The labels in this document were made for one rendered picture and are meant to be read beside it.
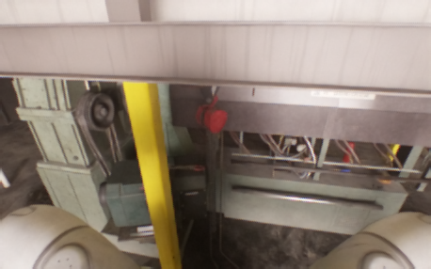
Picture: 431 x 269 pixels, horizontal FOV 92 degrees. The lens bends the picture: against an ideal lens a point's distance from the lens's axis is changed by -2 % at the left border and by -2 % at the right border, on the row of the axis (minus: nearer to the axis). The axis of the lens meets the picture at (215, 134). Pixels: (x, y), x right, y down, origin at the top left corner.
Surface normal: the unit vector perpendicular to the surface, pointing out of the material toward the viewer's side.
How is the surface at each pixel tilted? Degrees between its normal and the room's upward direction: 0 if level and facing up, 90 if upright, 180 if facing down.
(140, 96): 90
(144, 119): 90
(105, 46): 90
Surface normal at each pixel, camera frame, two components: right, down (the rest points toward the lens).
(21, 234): -0.16, -0.72
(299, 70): -0.18, 0.46
